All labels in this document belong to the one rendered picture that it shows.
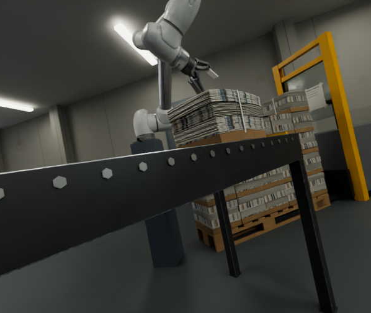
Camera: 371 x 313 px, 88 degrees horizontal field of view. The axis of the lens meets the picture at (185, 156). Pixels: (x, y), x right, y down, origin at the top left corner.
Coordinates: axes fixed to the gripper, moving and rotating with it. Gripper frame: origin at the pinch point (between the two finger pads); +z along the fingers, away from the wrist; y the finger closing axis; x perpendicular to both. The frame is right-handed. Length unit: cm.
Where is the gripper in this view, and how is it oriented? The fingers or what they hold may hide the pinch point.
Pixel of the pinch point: (213, 87)
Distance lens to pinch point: 106.8
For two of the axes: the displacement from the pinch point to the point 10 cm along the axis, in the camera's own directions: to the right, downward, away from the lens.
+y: -1.8, 9.3, -3.2
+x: 6.3, -1.4, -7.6
